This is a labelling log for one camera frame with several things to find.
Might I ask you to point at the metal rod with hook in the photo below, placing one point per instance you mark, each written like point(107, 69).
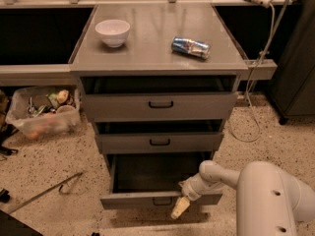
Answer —
point(43, 193)

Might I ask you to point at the grey drawer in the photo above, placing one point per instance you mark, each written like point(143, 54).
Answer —
point(158, 107)
point(158, 142)
point(150, 179)

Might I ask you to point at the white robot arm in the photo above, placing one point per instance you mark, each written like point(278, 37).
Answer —
point(269, 201)

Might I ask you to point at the clear plastic storage bin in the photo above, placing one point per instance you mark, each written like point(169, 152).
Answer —
point(42, 111)

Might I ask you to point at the grey side shelf rail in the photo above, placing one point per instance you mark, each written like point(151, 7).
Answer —
point(262, 72)

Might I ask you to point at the grey bottom drawer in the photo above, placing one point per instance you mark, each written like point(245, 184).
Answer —
point(150, 179)

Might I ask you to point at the grey drawer cabinet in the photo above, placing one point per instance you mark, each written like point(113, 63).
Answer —
point(146, 64)

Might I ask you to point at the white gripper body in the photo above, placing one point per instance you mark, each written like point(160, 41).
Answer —
point(189, 190)

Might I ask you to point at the grey middle drawer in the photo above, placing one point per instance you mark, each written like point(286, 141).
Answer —
point(158, 142)

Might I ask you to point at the crushed blue drink can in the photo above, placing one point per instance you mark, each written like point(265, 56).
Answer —
point(191, 47)

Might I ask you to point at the black object bottom left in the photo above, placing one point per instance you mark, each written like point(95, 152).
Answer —
point(10, 226)

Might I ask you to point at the white ceramic bowl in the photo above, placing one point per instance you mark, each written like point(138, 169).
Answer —
point(113, 32)

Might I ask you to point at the grey top drawer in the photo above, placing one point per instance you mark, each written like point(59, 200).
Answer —
point(158, 107)

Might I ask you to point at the dark grey rolling cabinet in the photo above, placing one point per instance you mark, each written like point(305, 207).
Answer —
point(292, 88)

